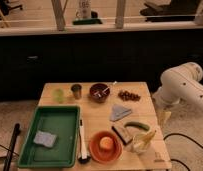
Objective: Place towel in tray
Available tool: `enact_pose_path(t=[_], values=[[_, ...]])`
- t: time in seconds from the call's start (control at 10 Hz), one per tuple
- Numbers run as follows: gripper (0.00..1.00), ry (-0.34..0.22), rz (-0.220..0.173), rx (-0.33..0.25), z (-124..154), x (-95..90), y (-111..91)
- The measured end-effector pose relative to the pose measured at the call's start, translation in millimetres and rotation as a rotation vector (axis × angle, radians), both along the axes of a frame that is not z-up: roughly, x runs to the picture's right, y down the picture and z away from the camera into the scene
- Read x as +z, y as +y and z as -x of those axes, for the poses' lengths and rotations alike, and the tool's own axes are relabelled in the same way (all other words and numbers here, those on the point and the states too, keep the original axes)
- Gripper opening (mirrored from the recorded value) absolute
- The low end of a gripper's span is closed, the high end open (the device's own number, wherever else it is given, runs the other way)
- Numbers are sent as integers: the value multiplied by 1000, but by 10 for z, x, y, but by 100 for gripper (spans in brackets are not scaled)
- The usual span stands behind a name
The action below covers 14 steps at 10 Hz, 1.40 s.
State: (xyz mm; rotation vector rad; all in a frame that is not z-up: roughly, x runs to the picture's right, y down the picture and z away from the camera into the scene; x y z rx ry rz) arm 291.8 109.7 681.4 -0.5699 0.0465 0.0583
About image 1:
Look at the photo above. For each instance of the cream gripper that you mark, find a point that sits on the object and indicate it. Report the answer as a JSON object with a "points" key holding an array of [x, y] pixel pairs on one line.
{"points": [[163, 116]]}

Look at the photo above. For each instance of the grey blue towel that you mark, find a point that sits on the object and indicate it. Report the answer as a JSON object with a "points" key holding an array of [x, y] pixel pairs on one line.
{"points": [[119, 112]]}

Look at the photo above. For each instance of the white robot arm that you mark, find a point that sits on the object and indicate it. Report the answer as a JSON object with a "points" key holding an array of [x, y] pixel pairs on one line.
{"points": [[178, 83]]}

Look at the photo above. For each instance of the green plastic tray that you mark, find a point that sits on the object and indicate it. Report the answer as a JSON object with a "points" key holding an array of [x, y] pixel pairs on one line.
{"points": [[63, 121]]}

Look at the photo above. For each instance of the green cucumber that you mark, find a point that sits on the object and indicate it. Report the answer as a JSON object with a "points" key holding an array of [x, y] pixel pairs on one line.
{"points": [[139, 125]]}

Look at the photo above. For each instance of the wooden table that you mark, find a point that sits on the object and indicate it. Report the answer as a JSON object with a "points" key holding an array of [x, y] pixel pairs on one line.
{"points": [[95, 117]]}

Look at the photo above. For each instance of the dark red bowl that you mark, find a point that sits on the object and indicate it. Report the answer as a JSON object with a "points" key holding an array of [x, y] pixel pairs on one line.
{"points": [[99, 87]]}

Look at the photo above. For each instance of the orange plate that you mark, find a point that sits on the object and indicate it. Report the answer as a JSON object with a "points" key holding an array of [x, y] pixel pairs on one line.
{"points": [[104, 156]]}

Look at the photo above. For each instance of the white spoon in bowl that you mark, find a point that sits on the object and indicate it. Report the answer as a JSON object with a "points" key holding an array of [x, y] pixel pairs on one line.
{"points": [[104, 91]]}

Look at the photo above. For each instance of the translucent green cup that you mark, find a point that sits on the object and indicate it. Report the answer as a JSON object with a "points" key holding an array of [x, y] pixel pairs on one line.
{"points": [[58, 95]]}

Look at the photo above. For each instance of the green board on shelf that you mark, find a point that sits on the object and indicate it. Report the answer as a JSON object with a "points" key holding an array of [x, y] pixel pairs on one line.
{"points": [[87, 21]]}

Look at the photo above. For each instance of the white jug on shelf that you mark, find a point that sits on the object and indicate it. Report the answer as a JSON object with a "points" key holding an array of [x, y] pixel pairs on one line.
{"points": [[84, 9]]}

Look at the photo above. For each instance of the black pole stand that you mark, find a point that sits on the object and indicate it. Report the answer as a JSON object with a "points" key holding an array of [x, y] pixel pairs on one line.
{"points": [[8, 159]]}

